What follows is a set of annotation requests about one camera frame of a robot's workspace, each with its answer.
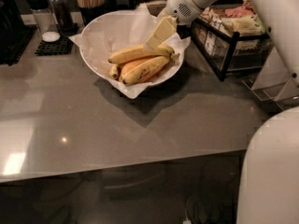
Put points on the middle orange-yellow banana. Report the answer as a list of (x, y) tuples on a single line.
[(129, 66)]

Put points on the dark container far left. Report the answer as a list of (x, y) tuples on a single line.
[(13, 15)]

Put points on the pink sweetener packets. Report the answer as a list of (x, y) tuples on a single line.
[(238, 12)]

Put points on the small back banana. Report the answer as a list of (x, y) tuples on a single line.
[(115, 70)]

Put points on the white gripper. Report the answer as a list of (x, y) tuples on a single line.
[(179, 7)]

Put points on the large black mat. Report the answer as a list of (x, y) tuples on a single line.
[(11, 54)]

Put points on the clear acrylic stand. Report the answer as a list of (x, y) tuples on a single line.
[(274, 83)]

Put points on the white bowl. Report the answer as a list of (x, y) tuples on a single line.
[(102, 59)]

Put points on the black wire condiment rack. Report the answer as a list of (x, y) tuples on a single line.
[(231, 45)]

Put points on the cup of wooden stirrers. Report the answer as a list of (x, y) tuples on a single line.
[(90, 9)]

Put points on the black rubber mat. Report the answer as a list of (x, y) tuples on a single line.
[(62, 46)]

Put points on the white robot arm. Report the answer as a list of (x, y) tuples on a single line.
[(269, 185)]

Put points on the white paper liner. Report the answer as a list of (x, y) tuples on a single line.
[(124, 28)]

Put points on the dark pepper shaker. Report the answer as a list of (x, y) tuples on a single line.
[(62, 14)]

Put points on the glass sugar dispenser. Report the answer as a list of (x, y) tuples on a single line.
[(44, 20)]

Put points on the yellow banana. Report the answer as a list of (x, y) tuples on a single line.
[(138, 51), (146, 70)]

